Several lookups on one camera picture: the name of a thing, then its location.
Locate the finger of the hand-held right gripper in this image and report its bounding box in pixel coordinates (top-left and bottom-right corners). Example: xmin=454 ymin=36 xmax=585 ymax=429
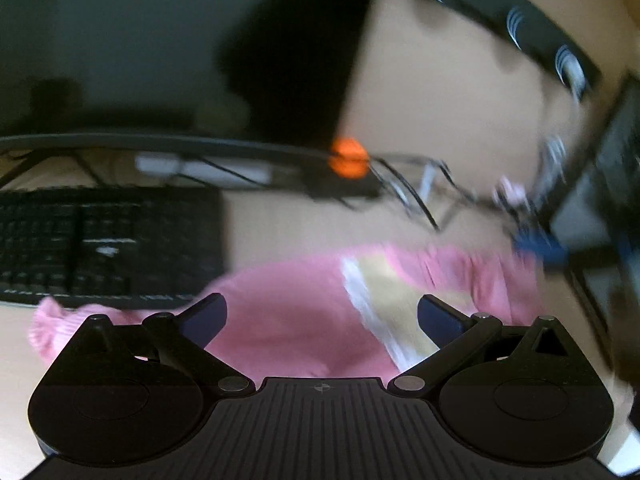
xmin=512 ymin=225 xmax=572 ymax=269

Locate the small pink object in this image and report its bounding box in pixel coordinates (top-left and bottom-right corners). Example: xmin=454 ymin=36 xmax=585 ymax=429
xmin=494 ymin=177 xmax=527 ymax=210

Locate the pink garment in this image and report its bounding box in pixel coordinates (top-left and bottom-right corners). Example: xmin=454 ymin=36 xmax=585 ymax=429
xmin=27 ymin=242 xmax=551 ymax=380

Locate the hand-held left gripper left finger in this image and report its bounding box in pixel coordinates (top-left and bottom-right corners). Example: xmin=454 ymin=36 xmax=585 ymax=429
xmin=75 ymin=293 xmax=256 ymax=397

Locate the orange round object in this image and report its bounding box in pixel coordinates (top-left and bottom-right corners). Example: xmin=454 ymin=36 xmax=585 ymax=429
xmin=327 ymin=137 xmax=369 ymax=180

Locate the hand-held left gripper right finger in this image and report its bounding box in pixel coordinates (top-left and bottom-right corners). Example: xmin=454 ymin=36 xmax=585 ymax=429
xmin=387 ymin=294 xmax=576 ymax=397

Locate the long black bar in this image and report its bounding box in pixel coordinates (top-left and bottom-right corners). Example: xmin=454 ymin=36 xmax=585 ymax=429
xmin=385 ymin=0 xmax=603 ymax=102

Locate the black keyboard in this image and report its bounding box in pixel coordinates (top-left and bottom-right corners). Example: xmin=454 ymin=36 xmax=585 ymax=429
xmin=0 ymin=186 xmax=227 ymax=310

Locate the grey cable bundle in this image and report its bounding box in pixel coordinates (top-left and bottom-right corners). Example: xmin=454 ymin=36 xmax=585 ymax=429
xmin=369 ymin=156 xmax=507 ymax=232

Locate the black computer monitor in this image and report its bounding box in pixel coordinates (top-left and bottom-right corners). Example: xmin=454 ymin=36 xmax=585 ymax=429
xmin=0 ymin=0 xmax=381 ymax=173

